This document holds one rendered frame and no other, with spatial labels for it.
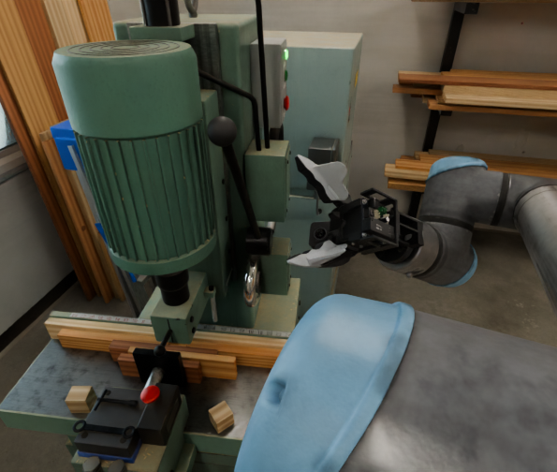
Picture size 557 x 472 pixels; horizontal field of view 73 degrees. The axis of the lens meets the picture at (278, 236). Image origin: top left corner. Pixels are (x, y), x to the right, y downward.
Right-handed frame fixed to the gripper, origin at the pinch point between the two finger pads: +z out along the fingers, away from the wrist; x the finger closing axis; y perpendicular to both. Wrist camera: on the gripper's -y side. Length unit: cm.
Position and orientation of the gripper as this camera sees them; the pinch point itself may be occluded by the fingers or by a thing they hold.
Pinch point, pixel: (286, 206)
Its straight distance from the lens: 49.9
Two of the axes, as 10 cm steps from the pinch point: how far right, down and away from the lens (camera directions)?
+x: -0.8, 9.4, -3.3
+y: 5.9, -2.2, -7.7
